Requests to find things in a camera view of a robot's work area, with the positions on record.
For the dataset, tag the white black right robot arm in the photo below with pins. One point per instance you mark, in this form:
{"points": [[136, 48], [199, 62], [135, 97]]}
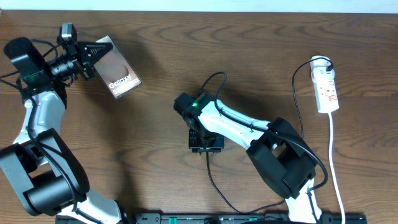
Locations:
{"points": [[281, 157]]}

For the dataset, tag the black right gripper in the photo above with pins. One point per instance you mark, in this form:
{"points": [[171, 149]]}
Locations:
{"points": [[196, 147]]}

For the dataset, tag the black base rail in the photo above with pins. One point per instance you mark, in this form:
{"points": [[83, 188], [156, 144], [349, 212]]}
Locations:
{"points": [[155, 218]]}

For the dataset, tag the Galaxy S25 Ultra smartphone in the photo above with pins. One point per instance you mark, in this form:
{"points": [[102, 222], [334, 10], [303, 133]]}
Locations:
{"points": [[115, 71]]}

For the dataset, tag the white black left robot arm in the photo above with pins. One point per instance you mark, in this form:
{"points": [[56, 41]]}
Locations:
{"points": [[41, 169]]}

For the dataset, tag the white USB charger adapter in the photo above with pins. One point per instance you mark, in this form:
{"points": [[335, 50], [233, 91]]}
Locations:
{"points": [[320, 61]]}

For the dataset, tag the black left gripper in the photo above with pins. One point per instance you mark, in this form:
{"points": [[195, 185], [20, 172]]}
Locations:
{"points": [[74, 51]]}

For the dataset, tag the white power strip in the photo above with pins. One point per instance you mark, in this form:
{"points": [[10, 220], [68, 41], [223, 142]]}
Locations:
{"points": [[325, 90]]}

